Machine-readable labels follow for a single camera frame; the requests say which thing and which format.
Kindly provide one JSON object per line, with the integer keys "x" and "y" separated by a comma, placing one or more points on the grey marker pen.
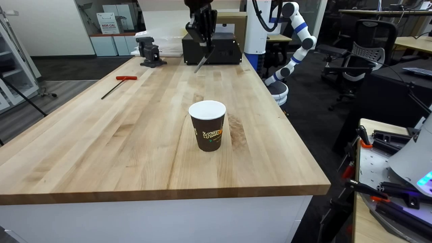
{"x": 203, "y": 62}

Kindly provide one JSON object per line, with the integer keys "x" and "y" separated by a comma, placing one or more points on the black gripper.
{"x": 205, "y": 25}

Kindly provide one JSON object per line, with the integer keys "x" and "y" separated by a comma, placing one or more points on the small wooden table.
{"x": 279, "y": 39}

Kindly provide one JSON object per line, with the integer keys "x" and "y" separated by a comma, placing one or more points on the low pale blue cabinets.
{"x": 113, "y": 45}

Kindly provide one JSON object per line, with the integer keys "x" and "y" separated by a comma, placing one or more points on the black control box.
{"x": 225, "y": 52}

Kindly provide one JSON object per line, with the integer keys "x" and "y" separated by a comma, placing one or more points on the chair caster base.
{"x": 48, "y": 94}

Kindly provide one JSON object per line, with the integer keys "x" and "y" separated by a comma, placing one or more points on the white printed sign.
{"x": 109, "y": 22}

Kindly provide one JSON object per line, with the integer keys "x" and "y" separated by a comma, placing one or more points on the black bench vise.
{"x": 151, "y": 52}

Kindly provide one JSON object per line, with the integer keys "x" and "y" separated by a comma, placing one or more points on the black stand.
{"x": 336, "y": 211}

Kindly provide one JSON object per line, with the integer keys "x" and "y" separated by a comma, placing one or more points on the white cabinet body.
{"x": 136, "y": 221}

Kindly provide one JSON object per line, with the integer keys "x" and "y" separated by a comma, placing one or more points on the brown paper cup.
{"x": 209, "y": 130}

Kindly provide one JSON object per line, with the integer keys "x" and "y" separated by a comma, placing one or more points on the grey keyboard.
{"x": 419, "y": 71}

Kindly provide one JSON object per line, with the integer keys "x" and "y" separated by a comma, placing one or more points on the black clamp orange trigger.
{"x": 396, "y": 190}

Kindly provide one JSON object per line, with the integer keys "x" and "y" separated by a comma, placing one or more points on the black desk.
{"x": 387, "y": 95}

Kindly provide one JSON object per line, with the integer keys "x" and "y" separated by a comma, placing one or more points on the grey device blue light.
{"x": 414, "y": 157}

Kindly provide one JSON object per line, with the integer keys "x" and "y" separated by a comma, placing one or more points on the white backdrop board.
{"x": 163, "y": 22}

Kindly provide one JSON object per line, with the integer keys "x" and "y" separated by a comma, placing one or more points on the white shelf unit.
{"x": 18, "y": 68}

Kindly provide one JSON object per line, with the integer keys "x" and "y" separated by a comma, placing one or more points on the long far desk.
{"x": 383, "y": 13}

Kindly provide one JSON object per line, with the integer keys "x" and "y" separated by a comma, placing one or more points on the black tripod leg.
{"x": 28, "y": 102}

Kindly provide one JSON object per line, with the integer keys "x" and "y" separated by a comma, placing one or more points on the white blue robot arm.
{"x": 300, "y": 25}

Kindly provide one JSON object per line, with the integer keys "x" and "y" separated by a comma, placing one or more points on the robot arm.
{"x": 198, "y": 4}

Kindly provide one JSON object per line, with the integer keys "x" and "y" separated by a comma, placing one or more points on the light wooden desk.
{"x": 417, "y": 43}

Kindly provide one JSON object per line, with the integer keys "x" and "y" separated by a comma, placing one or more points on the white blue column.
{"x": 257, "y": 41}

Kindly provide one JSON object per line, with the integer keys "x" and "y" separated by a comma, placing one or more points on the grey metal plate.
{"x": 373, "y": 167}

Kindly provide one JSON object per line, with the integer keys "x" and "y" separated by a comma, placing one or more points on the black mesh office chair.
{"x": 367, "y": 55}

